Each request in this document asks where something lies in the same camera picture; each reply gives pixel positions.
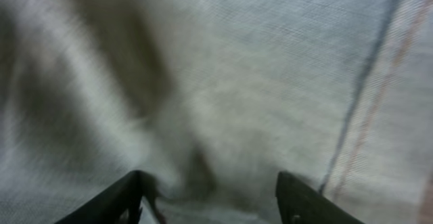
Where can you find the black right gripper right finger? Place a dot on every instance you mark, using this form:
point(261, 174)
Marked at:
point(300, 204)

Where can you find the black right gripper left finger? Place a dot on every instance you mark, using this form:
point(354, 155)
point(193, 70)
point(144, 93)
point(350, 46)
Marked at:
point(119, 203)

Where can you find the light blue denim shorts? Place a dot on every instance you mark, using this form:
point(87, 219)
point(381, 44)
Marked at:
point(212, 99)

